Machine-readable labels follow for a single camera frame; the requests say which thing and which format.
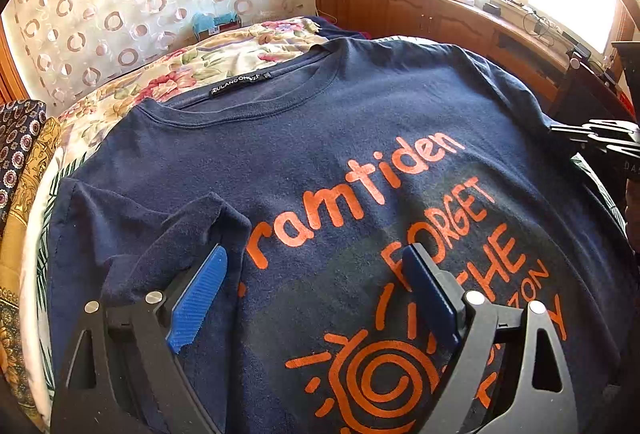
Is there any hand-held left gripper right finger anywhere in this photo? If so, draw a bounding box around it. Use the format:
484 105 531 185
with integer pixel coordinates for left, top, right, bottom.
400 244 581 434

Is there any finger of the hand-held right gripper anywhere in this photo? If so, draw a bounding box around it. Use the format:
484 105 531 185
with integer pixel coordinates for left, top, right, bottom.
552 55 623 121
547 118 640 161

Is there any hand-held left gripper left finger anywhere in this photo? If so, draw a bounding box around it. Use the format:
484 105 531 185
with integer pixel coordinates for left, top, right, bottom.
50 244 231 434

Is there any navy printed T-shirt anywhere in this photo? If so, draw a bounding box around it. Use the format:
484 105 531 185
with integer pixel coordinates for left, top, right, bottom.
47 38 636 434

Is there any leaf-print sheet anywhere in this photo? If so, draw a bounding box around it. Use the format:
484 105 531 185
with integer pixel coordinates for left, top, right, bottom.
20 146 628 415

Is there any mustard patterned folded cloth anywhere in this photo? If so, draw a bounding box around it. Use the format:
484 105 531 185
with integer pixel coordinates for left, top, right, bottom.
0 116 63 415

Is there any wooden cabinet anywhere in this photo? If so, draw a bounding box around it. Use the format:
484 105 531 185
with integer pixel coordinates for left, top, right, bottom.
314 0 576 105

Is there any floral bedspread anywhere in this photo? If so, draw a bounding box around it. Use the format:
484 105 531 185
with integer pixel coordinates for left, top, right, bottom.
50 16 331 195

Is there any dark patterned folded cloth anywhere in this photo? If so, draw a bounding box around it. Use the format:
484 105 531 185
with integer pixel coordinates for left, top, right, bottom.
0 99 48 225

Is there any small blue box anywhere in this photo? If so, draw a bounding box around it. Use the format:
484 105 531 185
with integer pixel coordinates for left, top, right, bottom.
192 11 241 37

